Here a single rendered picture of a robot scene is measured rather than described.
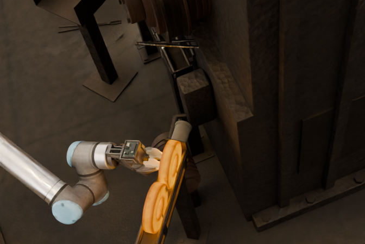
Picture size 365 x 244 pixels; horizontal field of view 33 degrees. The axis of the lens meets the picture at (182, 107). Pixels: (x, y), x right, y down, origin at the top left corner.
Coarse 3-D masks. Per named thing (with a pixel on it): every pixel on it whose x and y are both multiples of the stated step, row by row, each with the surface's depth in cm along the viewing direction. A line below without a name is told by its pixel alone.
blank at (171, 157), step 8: (168, 144) 195; (176, 144) 195; (168, 152) 193; (176, 152) 197; (160, 160) 192; (168, 160) 191; (176, 160) 202; (160, 168) 192; (168, 168) 191; (176, 168) 202; (160, 176) 192; (168, 176) 192; (168, 184) 194
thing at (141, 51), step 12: (144, 24) 290; (144, 36) 297; (144, 48) 312; (156, 48) 308; (144, 60) 308; (168, 72) 225; (180, 108) 241; (180, 120) 259; (192, 132) 260; (192, 144) 268; (204, 144) 280; (192, 156) 278; (204, 156) 277
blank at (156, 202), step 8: (152, 184) 188; (160, 184) 189; (152, 192) 185; (160, 192) 187; (152, 200) 184; (160, 200) 193; (144, 208) 184; (152, 208) 183; (160, 208) 194; (144, 216) 184; (152, 216) 183; (160, 216) 192; (144, 224) 185; (152, 224) 184; (160, 224) 194; (152, 232) 187
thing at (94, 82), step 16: (48, 0) 259; (64, 0) 257; (80, 0) 239; (96, 0) 248; (64, 16) 252; (80, 16) 244; (96, 32) 272; (96, 48) 278; (96, 64) 293; (112, 64) 296; (96, 80) 306; (112, 80) 303; (128, 80) 304; (112, 96) 300
